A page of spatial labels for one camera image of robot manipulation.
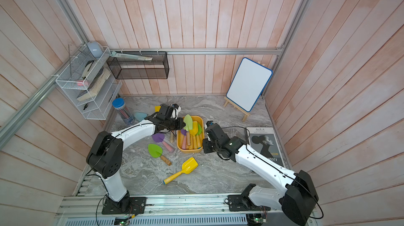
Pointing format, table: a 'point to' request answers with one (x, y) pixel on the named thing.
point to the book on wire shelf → (96, 84)
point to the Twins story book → (263, 140)
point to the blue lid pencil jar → (120, 105)
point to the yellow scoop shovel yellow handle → (193, 132)
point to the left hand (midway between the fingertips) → (185, 126)
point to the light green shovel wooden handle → (188, 120)
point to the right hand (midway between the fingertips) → (204, 142)
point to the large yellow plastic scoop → (188, 166)
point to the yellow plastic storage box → (200, 120)
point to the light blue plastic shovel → (140, 116)
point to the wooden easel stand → (240, 110)
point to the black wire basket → (127, 68)
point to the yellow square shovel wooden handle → (157, 108)
